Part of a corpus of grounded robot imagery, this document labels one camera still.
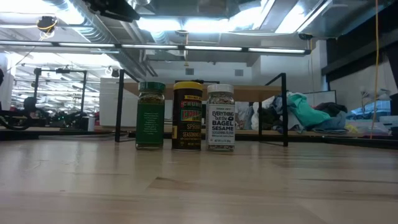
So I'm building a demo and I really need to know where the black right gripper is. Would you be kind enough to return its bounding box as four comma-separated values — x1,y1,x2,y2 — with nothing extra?
385,40,398,94

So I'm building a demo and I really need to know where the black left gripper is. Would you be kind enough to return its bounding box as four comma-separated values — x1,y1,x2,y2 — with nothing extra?
83,0,141,22

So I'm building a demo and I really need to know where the green-lidded green herb jar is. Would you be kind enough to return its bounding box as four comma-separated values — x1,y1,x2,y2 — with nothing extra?
135,81,166,151

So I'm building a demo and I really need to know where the yellow-lidded chili seasoning jar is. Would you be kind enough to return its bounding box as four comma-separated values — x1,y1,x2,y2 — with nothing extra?
171,80,204,152

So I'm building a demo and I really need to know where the white-lidded bagel sesame jar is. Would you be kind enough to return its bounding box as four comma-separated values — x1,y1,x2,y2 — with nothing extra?
205,83,236,152

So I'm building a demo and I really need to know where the wooden shelf with black legs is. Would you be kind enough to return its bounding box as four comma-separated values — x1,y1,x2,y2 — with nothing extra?
114,68,289,147

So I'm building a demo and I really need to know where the long ceiling light bar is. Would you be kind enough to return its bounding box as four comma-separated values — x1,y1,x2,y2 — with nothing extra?
0,39,312,56

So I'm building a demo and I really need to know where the light blue checked cloth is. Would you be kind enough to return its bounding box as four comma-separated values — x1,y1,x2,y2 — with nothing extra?
347,100,392,121

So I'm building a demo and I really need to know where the dark grey cloth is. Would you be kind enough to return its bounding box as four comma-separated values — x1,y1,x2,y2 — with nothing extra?
314,101,348,118

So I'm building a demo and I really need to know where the blue-grey cloth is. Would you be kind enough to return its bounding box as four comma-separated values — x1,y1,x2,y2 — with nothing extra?
310,111,348,134

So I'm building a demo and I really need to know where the white cabinet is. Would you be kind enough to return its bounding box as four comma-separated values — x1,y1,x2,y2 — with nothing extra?
99,77,175,128

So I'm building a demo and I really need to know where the teal cloth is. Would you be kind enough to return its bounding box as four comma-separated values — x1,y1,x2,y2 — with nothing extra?
286,92,331,128

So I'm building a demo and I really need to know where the small white box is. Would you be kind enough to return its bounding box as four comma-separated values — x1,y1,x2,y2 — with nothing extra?
80,116,96,131

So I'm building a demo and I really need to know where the dark blue plaid cloth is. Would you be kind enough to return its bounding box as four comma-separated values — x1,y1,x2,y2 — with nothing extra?
266,93,292,131

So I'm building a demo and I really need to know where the white cloth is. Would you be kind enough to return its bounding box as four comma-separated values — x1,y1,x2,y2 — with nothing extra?
251,95,276,131

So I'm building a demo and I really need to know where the yellow cable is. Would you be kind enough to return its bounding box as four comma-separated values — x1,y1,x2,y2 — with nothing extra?
369,0,381,140

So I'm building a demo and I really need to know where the silver ventilation duct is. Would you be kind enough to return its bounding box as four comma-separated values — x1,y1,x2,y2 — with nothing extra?
43,0,150,80

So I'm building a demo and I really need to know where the black and yellow cable reel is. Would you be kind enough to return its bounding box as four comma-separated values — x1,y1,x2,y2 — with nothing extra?
36,15,59,34

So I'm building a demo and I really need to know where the black metal stand frame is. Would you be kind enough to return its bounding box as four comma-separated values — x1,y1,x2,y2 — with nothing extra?
32,67,88,114

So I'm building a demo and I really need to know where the black table frame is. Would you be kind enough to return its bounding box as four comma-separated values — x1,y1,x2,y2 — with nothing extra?
0,128,398,151

